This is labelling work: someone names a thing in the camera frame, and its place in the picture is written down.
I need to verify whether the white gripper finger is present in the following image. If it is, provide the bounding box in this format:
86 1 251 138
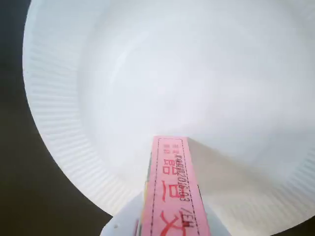
202 194 225 236
100 193 146 236

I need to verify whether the lemon juice carton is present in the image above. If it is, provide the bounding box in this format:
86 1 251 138
132 135 214 236

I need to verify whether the grey textured mat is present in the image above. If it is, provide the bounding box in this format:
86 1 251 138
0 0 114 236

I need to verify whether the white paper plate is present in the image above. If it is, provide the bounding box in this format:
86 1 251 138
22 0 315 236

